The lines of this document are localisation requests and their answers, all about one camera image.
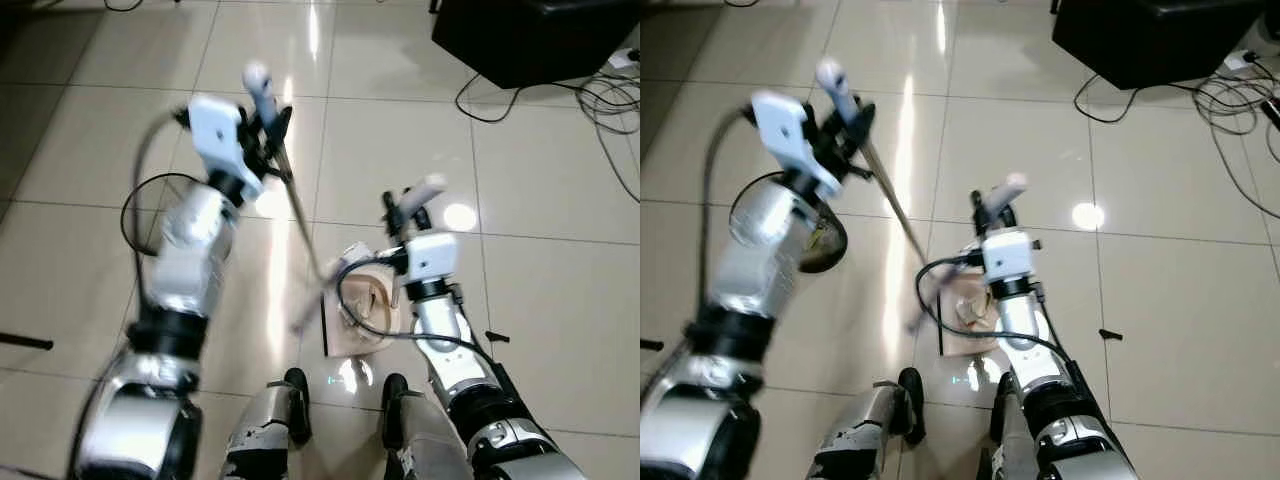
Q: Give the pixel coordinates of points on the broom with grey grip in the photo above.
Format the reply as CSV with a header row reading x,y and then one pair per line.
x,y
896,206
300,205

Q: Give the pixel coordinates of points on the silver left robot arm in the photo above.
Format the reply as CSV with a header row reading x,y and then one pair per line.
x,y
742,262
190,260

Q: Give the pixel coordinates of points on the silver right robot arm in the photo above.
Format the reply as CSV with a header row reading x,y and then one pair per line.
x,y
1022,322
445,362

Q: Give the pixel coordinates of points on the small black floor object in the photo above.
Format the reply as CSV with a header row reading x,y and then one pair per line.
x,y
497,336
1110,334

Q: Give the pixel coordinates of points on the long black floor object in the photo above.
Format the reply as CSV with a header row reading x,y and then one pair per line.
x,y
652,344
25,342

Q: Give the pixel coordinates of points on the crumpled beige paper scrap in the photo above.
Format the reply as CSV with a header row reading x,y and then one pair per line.
x,y
370,298
972,308

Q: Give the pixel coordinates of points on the robot right leg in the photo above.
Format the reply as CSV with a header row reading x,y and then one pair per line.
x,y
1005,442
420,452

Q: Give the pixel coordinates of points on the robot leg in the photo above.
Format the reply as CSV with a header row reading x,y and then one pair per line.
x,y
255,432
1005,442
420,452
860,436

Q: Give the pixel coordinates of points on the black box furniture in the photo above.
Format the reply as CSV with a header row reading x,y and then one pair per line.
x,y
1150,40
530,35

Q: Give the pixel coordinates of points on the white power plug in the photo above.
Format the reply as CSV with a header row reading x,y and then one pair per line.
x,y
625,60
1245,60

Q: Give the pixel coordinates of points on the robot left leg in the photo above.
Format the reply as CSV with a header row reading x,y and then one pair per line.
x,y
860,436
255,432

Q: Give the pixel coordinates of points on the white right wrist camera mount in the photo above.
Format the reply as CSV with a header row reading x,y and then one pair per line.
x,y
1008,255
432,257

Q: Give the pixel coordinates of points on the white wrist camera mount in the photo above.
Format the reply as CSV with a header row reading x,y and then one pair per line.
x,y
432,257
790,130
1008,255
215,132

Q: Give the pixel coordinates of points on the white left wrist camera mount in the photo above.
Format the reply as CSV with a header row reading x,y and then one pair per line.
x,y
790,130
215,132

